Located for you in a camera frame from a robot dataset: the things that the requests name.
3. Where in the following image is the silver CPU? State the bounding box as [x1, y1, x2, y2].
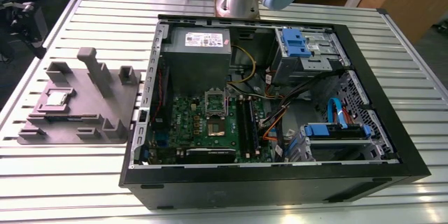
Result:
[45, 91, 69, 106]

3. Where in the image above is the CPU socket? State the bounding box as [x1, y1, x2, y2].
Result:
[205, 118, 230, 137]

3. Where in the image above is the grey parts rack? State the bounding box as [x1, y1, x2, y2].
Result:
[16, 47, 142, 145]

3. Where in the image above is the green RAM stick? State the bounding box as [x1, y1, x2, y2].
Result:
[29, 114, 100, 123]

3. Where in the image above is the grey power supply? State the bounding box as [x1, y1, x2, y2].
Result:
[161, 26, 233, 91]

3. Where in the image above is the black case fan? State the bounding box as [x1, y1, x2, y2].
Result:
[152, 87, 176, 130]

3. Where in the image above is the green motherboard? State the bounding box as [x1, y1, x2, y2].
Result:
[145, 94, 277, 164]

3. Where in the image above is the black graphics card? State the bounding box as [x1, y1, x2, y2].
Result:
[176, 146, 238, 164]

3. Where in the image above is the black RAM slot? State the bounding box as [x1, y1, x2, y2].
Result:
[236, 97, 249, 158]
[240, 97, 254, 158]
[244, 97, 258, 158]

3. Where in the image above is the metal drive cage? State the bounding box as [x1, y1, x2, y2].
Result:
[270, 26, 350, 84]

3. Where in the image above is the black PC case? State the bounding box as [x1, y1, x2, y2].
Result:
[118, 14, 432, 210]

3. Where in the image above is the blue disk carrier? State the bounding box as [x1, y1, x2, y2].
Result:
[301, 123, 372, 141]

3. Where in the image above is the metal disk bay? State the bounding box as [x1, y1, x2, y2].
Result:
[285, 123, 400, 162]

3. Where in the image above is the wooden cabinet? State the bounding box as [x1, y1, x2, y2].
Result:
[358, 0, 448, 44]

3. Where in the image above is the red black twisted wire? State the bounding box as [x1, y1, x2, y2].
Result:
[156, 66, 166, 114]

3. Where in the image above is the yellow wire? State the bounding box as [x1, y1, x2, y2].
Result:
[226, 45, 257, 86]

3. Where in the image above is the white black wire bundle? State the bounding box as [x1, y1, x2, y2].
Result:
[226, 84, 281, 100]

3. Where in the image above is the blue plastic drive bracket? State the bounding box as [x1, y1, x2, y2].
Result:
[281, 28, 313, 58]

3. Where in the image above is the orange wire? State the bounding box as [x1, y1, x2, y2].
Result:
[260, 119, 281, 141]

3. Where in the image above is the blue wire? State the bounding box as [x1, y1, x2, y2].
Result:
[326, 97, 350, 129]

